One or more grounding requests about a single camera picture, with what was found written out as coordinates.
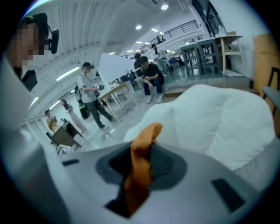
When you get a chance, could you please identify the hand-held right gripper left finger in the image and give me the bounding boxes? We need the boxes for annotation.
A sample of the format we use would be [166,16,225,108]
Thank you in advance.
[95,148,134,190]

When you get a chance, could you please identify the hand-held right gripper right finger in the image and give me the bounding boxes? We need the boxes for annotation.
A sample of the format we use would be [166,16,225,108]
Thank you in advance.
[149,143,188,190]

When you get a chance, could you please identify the orange cushion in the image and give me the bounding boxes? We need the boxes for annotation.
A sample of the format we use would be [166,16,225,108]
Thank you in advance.
[123,122,163,216]

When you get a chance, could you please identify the dark brown cabinet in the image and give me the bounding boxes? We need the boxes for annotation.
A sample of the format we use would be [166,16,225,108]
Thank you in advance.
[50,121,83,151]

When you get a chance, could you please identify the green and black bag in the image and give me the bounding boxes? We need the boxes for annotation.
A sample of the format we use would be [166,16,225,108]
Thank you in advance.
[78,102,91,120]

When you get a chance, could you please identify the white puffy quilt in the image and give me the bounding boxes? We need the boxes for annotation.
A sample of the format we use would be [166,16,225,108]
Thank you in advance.
[124,84,277,171]

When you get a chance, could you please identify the black backpack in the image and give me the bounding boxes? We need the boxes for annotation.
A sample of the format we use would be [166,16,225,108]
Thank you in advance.
[73,84,83,104]

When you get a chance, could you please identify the light wooden table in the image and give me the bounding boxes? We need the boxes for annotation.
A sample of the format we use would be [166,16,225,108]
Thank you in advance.
[97,80,139,124]

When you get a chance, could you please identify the person's white shirt torso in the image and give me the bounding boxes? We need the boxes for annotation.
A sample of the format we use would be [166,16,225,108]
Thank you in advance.
[0,54,73,224]

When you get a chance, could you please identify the grey upholstered seat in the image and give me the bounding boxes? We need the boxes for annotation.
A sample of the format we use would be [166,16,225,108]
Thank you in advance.
[229,133,280,194]

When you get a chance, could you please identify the long tube ceiling light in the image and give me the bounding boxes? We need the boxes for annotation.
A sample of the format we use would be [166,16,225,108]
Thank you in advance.
[55,66,81,82]

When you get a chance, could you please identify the white partition panel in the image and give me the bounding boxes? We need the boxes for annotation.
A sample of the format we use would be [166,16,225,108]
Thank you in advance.
[97,52,141,88]

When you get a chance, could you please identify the dark green tall table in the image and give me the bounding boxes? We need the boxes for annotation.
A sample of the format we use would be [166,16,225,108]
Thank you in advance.
[196,39,221,75]
[180,43,201,77]

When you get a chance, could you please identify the dark chair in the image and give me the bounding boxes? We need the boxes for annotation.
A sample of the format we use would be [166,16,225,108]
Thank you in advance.
[261,66,280,116]

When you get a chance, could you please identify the black balcony railing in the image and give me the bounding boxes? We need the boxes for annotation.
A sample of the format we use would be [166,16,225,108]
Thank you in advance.
[140,20,199,51]

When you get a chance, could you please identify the white round side table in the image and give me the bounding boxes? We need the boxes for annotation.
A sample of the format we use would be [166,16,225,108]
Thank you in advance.
[214,35,245,76]

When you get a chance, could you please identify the person's head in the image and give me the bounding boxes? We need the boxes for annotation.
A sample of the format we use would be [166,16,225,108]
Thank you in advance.
[6,15,49,76]

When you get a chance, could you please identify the white picture frame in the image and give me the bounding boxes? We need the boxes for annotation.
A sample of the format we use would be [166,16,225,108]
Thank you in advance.
[56,143,71,155]

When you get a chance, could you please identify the black head-worn camera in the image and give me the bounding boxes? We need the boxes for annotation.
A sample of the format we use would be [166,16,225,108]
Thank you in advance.
[26,12,60,55]

